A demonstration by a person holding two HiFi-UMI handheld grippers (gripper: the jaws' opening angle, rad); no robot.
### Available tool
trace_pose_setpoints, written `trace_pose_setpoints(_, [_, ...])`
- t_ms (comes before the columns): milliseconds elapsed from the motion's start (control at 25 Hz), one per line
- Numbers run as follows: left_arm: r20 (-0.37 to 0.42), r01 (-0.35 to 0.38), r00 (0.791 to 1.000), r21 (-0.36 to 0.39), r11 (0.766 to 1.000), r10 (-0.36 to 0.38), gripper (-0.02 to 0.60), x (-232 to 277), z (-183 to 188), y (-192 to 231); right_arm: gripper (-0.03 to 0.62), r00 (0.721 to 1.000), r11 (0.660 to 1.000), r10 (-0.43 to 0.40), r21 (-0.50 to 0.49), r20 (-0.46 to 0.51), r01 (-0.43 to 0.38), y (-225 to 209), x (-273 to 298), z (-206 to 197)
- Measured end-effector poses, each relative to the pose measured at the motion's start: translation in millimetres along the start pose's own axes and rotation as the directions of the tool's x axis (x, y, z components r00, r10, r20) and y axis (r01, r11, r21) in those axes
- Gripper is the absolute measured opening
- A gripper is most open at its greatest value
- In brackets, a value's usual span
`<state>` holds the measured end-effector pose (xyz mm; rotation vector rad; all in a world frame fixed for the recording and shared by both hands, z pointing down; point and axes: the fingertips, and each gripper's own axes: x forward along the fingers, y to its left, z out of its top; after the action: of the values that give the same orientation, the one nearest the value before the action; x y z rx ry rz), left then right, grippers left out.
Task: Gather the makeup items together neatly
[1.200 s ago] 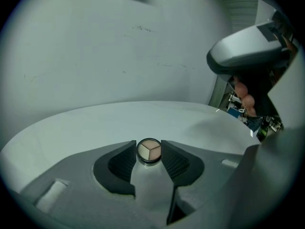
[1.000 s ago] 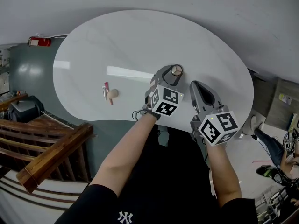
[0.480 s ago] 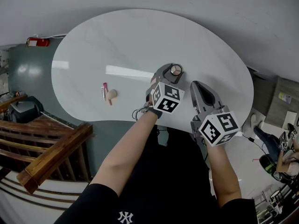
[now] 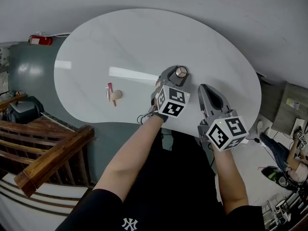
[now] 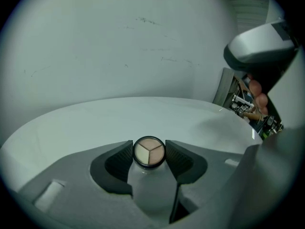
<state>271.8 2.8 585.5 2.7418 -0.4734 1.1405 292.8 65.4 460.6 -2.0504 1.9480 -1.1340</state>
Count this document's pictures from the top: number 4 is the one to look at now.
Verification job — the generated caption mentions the person's black t-shirt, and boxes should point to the person's black t-shirt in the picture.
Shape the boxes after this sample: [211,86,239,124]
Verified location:
[55,162,265,231]

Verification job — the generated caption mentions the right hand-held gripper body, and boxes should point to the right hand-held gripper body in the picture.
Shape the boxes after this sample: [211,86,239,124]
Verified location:
[197,109,249,152]

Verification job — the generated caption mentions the brown wooden stair railing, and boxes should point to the brown wooden stair railing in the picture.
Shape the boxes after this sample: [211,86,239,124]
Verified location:
[0,94,95,198]

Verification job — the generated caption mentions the small round metal tin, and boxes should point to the small round metal tin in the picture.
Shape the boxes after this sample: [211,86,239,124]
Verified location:
[175,65,188,78]

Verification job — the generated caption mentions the black green shoe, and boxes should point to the black green shoe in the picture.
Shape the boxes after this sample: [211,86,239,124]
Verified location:
[261,166,287,185]

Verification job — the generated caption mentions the pink lip gloss tube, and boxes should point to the pink lip gloss tube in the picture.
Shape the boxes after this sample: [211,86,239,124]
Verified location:
[107,82,118,107]

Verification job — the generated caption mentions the yellow white paper label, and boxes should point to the yellow white paper label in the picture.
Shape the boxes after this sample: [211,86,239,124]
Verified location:
[286,99,301,110]

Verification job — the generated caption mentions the person's black trousers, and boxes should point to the person's black trousers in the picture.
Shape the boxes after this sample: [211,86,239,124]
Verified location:
[149,128,216,178]

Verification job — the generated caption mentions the person's right forearm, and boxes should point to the person's right forearm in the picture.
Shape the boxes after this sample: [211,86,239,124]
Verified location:
[213,147,249,216]

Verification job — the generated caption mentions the red fire extinguisher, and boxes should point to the red fire extinguisher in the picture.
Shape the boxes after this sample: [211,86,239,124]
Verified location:
[28,34,53,46]

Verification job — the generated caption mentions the white flat board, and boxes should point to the white flat board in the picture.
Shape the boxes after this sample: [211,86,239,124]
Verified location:
[292,118,306,137]

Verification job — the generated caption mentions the white kidney-shaped table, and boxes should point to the white kidney-shaped table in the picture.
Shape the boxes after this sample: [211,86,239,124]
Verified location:
[53,8,262,138]

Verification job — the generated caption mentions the grey wooden cabinet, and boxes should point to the grey wooden cabinet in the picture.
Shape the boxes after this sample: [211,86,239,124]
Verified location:
[259,79,308,136]

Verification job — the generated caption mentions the black bag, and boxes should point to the black bag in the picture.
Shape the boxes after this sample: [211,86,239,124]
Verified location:
[7,95,45,125]

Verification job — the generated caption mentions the person's left forearm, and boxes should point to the person's left forearm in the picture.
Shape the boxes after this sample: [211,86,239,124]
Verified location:
[95,115,167,203]

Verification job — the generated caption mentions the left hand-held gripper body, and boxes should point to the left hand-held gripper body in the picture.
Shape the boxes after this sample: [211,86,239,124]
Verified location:
[151,84,192,117]

